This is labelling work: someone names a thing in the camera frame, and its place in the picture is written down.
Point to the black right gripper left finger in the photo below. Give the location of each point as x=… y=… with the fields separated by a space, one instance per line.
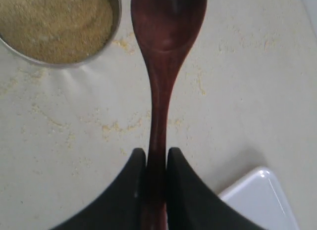
x=119 y=206

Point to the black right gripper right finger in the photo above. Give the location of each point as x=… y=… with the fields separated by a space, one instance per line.
x=191 y=205

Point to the dark red wooden spoon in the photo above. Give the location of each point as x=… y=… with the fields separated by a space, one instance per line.
x=165 y=31

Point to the white plastic tray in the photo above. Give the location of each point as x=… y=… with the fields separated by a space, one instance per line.
x=259 y=197

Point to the steel bowl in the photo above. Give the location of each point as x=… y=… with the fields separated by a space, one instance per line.
x=104 y=49

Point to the yellow millet grain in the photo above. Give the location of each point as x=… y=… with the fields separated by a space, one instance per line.
x=54 y=24

